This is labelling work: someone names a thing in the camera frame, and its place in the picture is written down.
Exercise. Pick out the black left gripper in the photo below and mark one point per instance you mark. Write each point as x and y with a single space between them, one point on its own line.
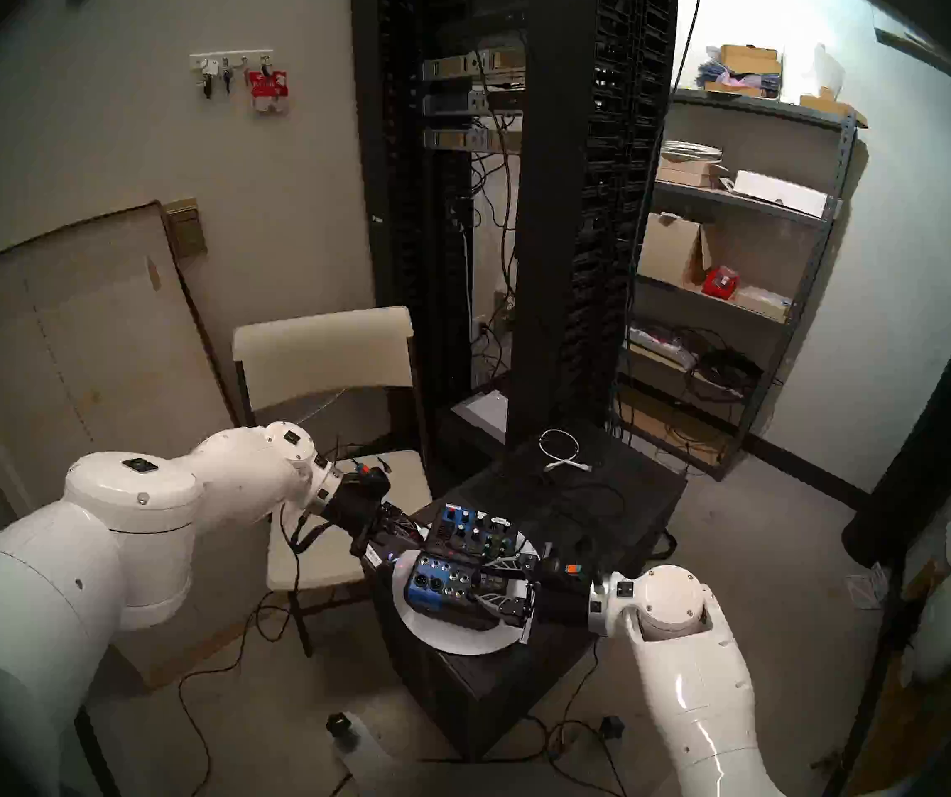
359 501

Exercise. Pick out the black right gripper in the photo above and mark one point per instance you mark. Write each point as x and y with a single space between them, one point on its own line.
563 596

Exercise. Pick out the black and blue audio mixer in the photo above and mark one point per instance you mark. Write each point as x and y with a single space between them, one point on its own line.
442 588

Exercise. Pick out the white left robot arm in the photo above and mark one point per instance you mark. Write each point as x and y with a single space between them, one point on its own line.
151 505

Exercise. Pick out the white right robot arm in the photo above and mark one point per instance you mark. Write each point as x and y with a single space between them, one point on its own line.
691 679

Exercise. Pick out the white round plate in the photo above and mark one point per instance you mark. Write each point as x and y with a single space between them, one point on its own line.
459 642

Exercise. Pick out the grey flat box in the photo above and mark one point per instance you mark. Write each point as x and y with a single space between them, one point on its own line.
488 409

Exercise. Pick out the black star knob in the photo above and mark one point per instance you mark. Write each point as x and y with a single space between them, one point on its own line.
339 725
611 727

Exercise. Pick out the beige folding chair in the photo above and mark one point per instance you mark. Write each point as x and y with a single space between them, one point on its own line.
318 355

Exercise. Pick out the flat brown cardboard sheet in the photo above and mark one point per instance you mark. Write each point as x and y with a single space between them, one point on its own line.
675 422

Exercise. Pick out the white and pink package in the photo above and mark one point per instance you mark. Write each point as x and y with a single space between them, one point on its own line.
658 339

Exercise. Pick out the large pale wooden board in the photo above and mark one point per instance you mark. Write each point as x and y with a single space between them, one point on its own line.
93 364

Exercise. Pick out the black server rack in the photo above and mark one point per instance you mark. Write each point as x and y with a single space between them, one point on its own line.
550 222

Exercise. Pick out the small red bin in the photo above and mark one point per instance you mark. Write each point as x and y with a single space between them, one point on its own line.
720 285

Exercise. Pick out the flat tan box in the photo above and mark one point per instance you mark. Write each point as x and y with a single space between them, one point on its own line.
762 301

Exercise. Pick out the beige rack unit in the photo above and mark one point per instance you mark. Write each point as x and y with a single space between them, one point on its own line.
459 141
459 66

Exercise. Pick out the white oval device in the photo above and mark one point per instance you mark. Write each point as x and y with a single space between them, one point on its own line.
941 629

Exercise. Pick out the dark grey rack unit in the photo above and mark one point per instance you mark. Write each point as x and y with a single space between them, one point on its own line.
463 104

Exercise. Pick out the small beige box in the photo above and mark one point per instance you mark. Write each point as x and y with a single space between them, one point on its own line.
687 175

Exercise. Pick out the large black foam panel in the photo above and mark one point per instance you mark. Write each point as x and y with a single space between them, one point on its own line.
941 438

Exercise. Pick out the white flat box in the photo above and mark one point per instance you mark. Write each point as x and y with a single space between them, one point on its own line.
779 191

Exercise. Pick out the dark hanging key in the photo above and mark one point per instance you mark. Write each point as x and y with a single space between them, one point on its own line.
207 85
228 81

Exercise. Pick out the white key hook rack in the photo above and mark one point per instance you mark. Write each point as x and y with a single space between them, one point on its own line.
235 59

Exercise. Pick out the grey metal shelf unit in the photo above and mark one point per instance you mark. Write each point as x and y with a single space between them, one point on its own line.
758 106

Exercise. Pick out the pink and blue bag stack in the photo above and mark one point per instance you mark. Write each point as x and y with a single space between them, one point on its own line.
733 83

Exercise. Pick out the small open cardboard box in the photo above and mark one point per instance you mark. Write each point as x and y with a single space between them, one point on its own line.
828 106

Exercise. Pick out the closed cardboard box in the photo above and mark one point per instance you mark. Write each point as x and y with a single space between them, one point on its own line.
750 61

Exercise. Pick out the white paper bag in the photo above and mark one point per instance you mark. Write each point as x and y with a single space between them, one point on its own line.
812 69

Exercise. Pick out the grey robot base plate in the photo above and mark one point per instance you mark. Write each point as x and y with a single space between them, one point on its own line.
376 758

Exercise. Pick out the white lattice bracket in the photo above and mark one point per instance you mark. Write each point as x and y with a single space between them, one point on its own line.
867 586

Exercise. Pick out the beige wall control plate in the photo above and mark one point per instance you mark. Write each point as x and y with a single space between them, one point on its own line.
186 232

